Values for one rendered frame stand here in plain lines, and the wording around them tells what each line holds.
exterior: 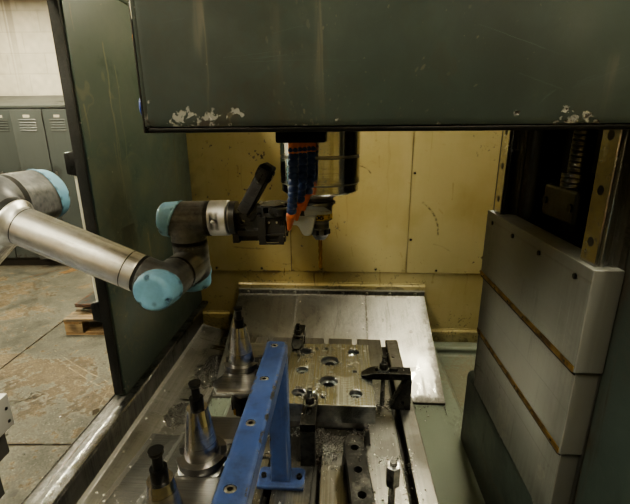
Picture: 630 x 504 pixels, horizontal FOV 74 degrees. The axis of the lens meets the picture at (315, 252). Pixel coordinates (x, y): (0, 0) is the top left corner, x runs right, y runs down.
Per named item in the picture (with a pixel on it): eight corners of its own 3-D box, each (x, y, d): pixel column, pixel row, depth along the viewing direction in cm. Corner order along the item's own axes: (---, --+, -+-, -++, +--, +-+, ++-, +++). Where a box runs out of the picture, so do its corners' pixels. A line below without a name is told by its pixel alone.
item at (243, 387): (209, 395, 67) (208, 390, 67) (218, 376, 73) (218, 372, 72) (251, 396, 67) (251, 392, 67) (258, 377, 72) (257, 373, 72)
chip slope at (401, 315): (197, 428, 145) (190, 362, 137) (241, 335, 209) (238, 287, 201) (457, 438, 139) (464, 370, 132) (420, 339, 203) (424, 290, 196)
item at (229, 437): (184, 444, 57) (184, 440, 57) (197, 418, 62) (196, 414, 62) (234, 446, 57) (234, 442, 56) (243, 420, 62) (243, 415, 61)
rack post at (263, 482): (256, 489, 87) (248, 364, 78) (260, 469, 92) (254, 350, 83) (303, 491, 86) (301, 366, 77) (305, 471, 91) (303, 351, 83)
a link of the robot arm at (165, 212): (171, 235, 94) (166, 197, 92) (218, 234, 93) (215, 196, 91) (156, 244, 87) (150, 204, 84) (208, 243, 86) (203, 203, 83)
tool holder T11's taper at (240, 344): (251, 366, 72) (249, 331, 70) (226, 366, 72) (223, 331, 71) (255, 353, 77) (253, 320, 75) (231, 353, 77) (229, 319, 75)
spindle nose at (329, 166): (350, 198, 76) (351, 130, 72) (269, 195, 80) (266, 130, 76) (365, 186, 90) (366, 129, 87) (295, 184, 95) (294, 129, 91)
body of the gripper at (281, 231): (291, 235, 92) (238, 236, 93) (289, 197, 90) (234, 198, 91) (287, 244, 85) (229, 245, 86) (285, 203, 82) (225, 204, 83)
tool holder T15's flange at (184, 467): (223, 485, 51) (222, 468, 51) (173, 488, 51) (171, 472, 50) (229, 447, 57) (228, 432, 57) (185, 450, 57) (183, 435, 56)
